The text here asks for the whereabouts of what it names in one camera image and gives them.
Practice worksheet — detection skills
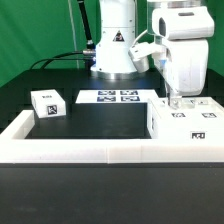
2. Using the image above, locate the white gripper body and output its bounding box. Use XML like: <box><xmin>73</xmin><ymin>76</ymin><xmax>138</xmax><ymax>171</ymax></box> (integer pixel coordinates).
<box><xmin>163</xmin><ymin>39</ymin><xmax>209</xmax><ymax>96</ymax></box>

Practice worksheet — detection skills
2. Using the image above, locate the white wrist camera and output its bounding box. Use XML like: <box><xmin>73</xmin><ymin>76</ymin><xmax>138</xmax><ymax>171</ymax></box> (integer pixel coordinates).
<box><xmin>128</xmin><ymin>42</ymin><xmax>164</xmax><ymax>73</ymax></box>

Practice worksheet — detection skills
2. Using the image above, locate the white marker sheet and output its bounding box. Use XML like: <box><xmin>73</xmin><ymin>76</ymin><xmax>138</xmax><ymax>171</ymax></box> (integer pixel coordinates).
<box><xmin>76</xmin><ymin>89</ymin><xmax>157</xmax><ymax>104</ymax></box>

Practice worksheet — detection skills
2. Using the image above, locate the small white tagged box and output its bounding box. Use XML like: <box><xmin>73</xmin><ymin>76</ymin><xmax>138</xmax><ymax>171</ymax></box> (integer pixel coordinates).
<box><xmin>31</xmin><ymin>89</ymin><xmax>66</xmax><ymax>118</ymax></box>

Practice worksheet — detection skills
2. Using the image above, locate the white cabinet door panel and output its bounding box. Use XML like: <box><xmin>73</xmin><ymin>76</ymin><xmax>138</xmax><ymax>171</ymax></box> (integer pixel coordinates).
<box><xmin>157</xmin><ymin>98</ymin><xmax>196</xmax><ymax>118</ymax></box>

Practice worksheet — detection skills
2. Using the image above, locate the black cable bundle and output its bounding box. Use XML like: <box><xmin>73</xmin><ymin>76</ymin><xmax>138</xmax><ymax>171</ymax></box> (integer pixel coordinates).
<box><xmin>29</xmin><ymin>0</ymin><xmax>98</xmax><ymax>70</ymax></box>

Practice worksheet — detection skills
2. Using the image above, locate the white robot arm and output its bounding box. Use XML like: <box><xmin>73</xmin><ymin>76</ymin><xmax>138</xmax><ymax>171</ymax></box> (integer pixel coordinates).
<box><xmin>91</xmin><ymin>0</ymin><xmax>215</xmax><ymax>108</ymax></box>

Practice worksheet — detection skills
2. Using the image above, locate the white cabinet body box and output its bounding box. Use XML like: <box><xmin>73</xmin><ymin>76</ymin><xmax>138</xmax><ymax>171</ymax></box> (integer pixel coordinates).
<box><xmin>147</xmin><ymin>98</ymin><xmax>224</xmax><ymax>141</ymax></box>

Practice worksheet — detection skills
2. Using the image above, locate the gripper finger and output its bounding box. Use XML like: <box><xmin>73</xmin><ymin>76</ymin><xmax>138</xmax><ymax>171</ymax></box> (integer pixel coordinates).
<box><xmin>166</xmin><ymin>84</ymin><xmax>172</xmax><ymax>106</ymax></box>
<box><xmin>172</xmin><ymin>96</ymin><xmax>182</xmax><ymax>109</ymax></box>

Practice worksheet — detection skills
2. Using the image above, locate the white U-shaped frame wall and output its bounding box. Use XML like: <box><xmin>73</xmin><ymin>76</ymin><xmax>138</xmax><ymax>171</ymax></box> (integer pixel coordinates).
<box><xmin>0</xmin><ymin>110</ymin><xmax>224</xmax><ymax>164</ymax></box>

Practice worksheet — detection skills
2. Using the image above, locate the white cabinet top panel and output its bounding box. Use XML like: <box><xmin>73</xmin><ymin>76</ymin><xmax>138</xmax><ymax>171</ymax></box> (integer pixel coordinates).
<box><xmin>194</xmin><ymin>97</ymin><xmax>224</xmax><ymax>119</ymax></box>

